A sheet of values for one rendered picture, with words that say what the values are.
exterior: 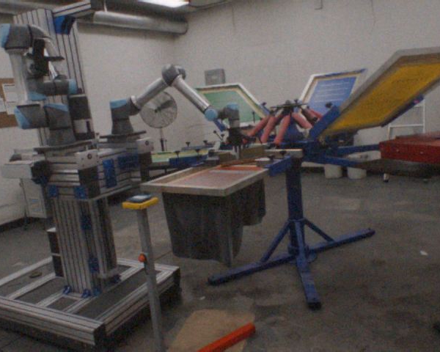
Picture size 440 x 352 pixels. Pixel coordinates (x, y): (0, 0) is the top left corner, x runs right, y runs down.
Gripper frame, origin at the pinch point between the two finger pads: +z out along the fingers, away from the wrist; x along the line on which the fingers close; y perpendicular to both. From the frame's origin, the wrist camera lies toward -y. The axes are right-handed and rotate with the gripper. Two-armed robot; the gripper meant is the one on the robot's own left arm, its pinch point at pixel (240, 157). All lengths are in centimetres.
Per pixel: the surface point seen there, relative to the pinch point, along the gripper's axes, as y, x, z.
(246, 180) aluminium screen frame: -29, 43, 5
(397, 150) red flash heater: -96, 1, -4
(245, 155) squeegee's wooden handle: -5.1, 1.5, -1.7
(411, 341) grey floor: -101, 2, 102
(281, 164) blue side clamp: -30.5, 1.3, 4.3
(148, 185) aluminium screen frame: 22, 65, 5
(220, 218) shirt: -19, 55, 23
